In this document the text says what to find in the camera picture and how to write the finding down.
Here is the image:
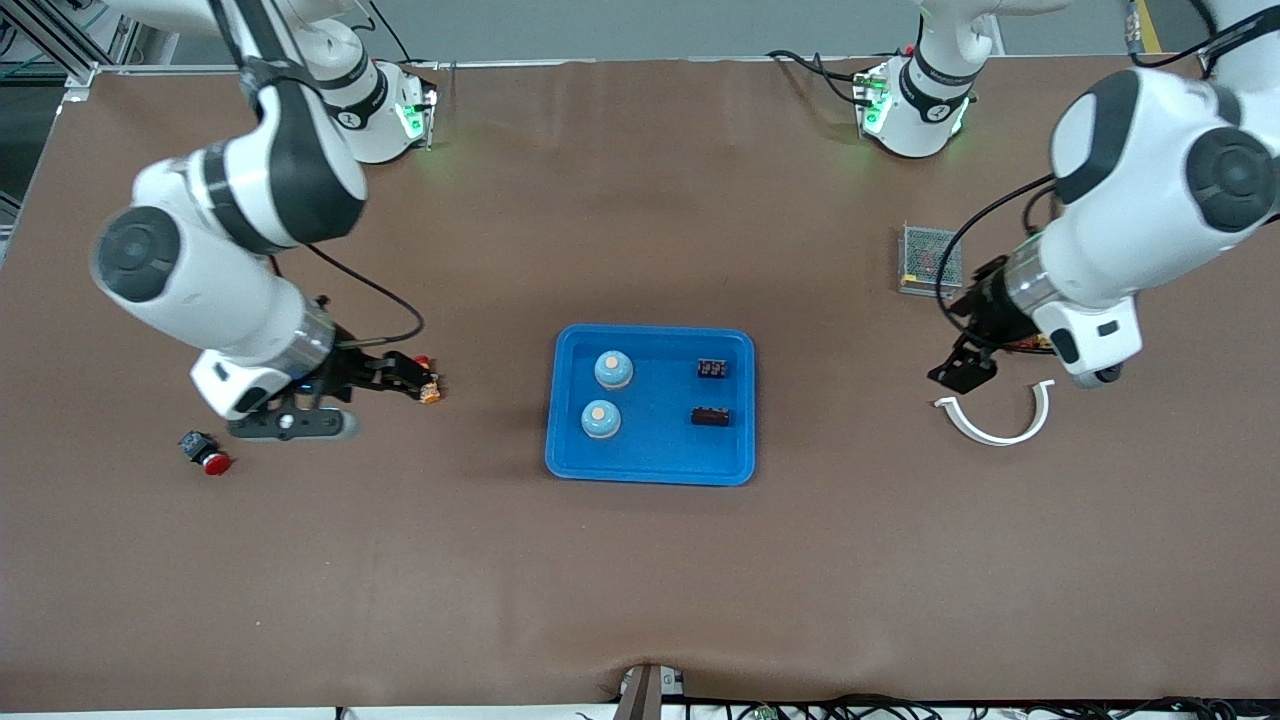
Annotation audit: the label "blue plastic tray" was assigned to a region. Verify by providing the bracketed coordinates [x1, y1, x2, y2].
[545, 323, 757, 487]

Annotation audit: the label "white half-round pipe clamp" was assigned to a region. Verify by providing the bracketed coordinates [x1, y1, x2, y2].
[934, 380, 1057, 447]

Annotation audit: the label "metal mesh power supply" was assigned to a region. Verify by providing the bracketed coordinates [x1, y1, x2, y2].
[898, 224, 964, 298]

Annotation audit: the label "red mushroom push button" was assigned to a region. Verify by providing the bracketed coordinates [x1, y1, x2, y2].
[178, 430, 234, 477]

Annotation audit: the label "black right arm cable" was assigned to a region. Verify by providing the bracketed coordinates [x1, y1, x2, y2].
[265, 240, 427, 349]

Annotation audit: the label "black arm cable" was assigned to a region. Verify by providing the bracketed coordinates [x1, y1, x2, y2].
[265, 240, 427, 349]
[934, 175, 1059, 346]

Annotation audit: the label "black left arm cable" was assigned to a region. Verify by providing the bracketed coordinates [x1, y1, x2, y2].
[934, 175, 1059, 346]

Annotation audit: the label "black base cables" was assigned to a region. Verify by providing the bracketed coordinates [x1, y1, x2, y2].
[767, 48, 881, 107]

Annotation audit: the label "black cable bundle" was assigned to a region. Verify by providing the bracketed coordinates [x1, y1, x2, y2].
[690, 693, 1280, 720]

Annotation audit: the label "metal table edge bracket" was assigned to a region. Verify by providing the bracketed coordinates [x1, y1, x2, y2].
[612, 663, 687, 720]

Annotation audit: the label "aluminium frame profile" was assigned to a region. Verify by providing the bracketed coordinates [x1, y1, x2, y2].
[0, 0, 136, 93]

